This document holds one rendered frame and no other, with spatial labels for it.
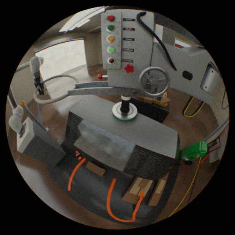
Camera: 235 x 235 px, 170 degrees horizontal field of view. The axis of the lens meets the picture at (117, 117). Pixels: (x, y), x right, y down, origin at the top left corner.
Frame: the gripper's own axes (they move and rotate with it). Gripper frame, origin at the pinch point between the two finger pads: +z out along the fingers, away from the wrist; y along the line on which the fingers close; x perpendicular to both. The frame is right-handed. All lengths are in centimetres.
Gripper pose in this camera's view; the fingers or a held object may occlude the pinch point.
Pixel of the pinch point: (41, 92)
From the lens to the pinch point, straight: 101.0
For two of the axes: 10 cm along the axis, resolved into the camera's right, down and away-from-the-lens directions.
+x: -1.1, -8.1, 5.8
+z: -3.2, 5.8, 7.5
